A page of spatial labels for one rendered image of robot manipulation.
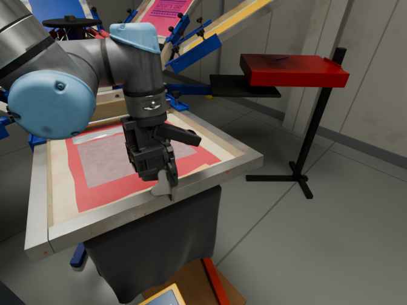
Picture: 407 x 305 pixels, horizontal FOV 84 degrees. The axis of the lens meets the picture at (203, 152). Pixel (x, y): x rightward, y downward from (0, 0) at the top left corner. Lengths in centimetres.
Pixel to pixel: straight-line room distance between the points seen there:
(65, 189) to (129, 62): 43
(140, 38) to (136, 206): 33
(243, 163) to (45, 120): 48
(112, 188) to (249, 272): 125
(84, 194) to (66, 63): 43
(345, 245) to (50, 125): 201
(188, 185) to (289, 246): 143
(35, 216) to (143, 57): 40
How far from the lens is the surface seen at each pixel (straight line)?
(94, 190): 68
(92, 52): 41
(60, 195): 71
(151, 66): 41
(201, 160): 72
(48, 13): 272
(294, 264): 184
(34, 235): 57
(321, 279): 186
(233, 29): 136
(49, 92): 27
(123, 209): 53
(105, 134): 99
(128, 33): 40
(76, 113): 28
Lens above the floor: 152
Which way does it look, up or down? 36 degrees down
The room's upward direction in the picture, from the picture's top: 2 degrees clockwise
